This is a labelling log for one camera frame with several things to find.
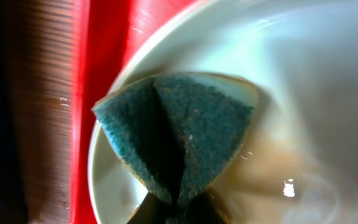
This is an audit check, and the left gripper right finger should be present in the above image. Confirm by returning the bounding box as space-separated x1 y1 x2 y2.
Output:
178 188 231 224

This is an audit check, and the green scrubbing sponge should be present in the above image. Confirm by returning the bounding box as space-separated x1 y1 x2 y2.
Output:
93 73 259 207

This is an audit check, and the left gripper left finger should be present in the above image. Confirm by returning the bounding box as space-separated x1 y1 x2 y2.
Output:
127 193 175 224

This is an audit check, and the red plastic tray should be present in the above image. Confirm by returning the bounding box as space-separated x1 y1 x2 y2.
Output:
70 0 195 224

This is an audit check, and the white plate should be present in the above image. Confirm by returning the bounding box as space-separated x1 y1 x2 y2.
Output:
87 0 358 224

